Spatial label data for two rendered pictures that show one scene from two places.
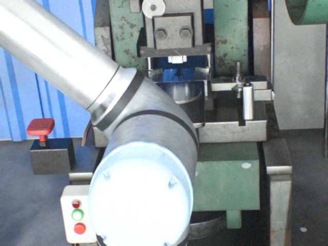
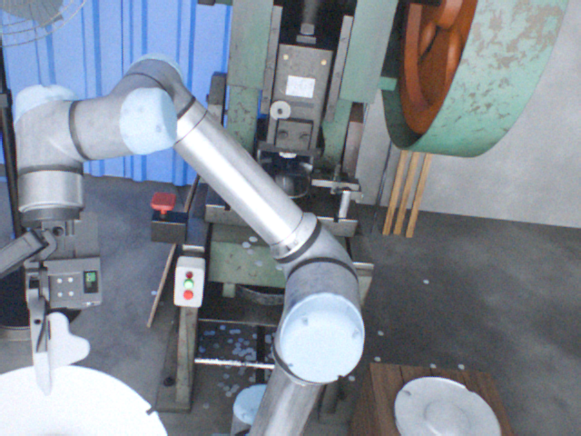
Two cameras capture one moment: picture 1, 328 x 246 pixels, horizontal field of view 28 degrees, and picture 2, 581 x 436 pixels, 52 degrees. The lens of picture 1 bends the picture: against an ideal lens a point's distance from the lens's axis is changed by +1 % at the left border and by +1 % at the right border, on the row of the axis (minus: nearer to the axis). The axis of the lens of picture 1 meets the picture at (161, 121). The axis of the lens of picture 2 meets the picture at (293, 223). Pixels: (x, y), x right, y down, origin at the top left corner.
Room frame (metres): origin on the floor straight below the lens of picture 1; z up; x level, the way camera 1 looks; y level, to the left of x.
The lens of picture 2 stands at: (0.02, 0.23, 1.62)
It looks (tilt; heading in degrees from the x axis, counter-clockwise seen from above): 33 degrees down; 348
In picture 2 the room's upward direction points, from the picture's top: 10 degrees clockwise
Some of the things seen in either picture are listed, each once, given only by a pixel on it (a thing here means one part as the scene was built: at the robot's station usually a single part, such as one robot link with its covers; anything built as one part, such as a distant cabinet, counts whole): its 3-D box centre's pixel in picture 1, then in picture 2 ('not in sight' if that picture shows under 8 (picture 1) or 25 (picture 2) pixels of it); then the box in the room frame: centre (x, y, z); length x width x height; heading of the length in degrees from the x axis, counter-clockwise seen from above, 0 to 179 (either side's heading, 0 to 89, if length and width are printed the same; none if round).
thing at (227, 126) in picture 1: (181, 109); (280, 195); (1.61, -0.06, 0.67); 0.45 x 0.30 x 0.06; 85
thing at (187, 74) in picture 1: (179, 82); (284, 173); (1.60, -0.06, 0.76); 0.15 x 0.09 x 0.05; 85
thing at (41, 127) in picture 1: (42, 137); (163, 210); (1.41, 0.29, 0.72); 0.07 x 0.06 x 0.08; 175
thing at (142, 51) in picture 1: (177, 44); (289, 141); (1.61, -0.06, 0.86); 0.20 x 0.16 x 0.05; 85
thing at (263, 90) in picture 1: (242, 79); (338, 178); (1.59, -0.22, 0.76); 0.17 x 0.06 x 0.10; 85
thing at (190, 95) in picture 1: (178, 124); (283, 213); (1.43, -0.04, 0.72); 0.25 x 0.14 x 0.14; 175
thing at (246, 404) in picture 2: not in sight; (260, 423); (0.80, 0.06, 0.62); 0.13 x 0.12 x 0.14; 171
